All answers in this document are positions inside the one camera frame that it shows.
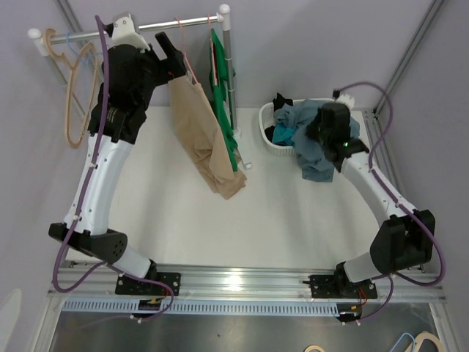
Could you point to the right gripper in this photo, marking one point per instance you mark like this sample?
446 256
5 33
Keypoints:
311 133

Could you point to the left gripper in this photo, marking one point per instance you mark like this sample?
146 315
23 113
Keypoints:
170 67

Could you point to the pink wire hanger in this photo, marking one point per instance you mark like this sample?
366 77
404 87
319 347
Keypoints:
190 74
212 53

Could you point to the grey blue t shirt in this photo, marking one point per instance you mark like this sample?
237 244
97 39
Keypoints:
312 156

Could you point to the teal t shirt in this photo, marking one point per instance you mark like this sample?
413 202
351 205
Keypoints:
282 135

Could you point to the beige t shirt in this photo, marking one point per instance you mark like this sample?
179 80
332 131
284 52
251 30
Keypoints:
201 136

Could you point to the light blue wire hanger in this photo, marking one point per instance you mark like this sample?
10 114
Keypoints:
84 78

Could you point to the beige wooden hanger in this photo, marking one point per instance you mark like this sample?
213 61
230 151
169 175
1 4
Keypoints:
63 59

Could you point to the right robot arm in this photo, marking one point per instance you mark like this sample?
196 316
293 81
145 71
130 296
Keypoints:
405 236

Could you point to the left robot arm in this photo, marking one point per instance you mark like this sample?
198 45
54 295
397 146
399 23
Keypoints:
113 131

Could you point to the green t shirt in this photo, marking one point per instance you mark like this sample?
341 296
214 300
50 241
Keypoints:
220 104

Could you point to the spare blue hanger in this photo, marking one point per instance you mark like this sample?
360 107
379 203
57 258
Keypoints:
405 337

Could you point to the black garment in basket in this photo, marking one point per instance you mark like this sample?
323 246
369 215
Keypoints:
278 103

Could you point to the white plastic laundry basket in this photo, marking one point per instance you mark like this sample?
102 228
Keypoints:
281 119

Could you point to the white metal clothes rack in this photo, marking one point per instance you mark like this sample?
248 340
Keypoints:
222 17

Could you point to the tape roll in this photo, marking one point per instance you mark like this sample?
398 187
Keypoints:
313 348

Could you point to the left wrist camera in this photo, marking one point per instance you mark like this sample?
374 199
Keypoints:
123 30

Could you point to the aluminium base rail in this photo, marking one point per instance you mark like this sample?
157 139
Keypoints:
244 284

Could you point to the slotted cable duct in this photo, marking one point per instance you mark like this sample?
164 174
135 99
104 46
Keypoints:
206 307

